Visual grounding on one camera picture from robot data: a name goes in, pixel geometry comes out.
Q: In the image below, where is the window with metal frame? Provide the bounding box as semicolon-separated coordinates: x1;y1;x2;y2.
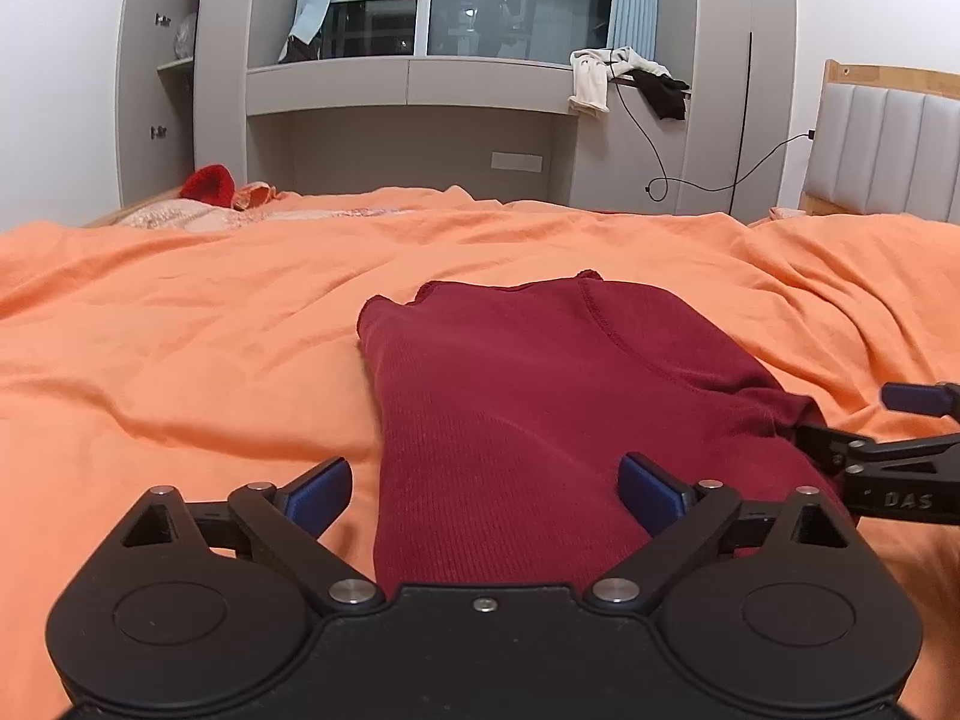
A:
299;0;659;64

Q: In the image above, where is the orange bed cover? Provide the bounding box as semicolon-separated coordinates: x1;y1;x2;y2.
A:
2;188;958;718

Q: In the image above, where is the pink patterned bedsheet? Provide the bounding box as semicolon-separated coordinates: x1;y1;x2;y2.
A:
106;182;405;232

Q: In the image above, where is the black cloth on ledge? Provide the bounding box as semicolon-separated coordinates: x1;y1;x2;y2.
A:
628;68;692;122

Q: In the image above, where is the bright red cloth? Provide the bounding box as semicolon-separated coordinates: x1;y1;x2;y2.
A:
179;164;236;208

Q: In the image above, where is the grey padded headboard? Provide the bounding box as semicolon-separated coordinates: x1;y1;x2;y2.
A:
799;60;958;224

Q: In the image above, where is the white cloth on ledge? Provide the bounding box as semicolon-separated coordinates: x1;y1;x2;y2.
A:
568;47;672;115

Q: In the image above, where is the dark red knit garment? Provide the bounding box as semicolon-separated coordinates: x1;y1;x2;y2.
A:
358;273;822;590

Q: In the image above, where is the grey built-in cabinet unit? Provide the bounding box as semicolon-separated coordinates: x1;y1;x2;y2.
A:
116;0;796;221

